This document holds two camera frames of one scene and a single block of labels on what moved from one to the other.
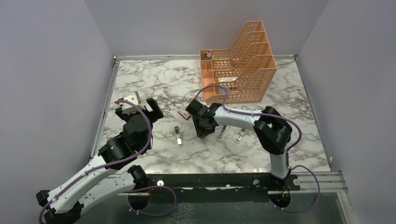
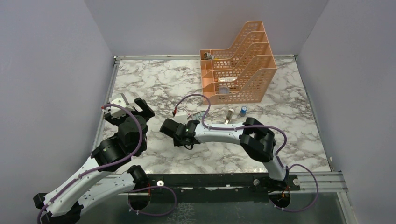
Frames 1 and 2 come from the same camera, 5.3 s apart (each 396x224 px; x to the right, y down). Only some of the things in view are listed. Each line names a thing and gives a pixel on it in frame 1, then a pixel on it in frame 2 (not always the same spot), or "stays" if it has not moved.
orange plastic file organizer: [246, 70] stays
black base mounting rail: [218, 188] stays
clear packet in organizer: [227, 79] stays
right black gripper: [201, 132] -> [177, 143]
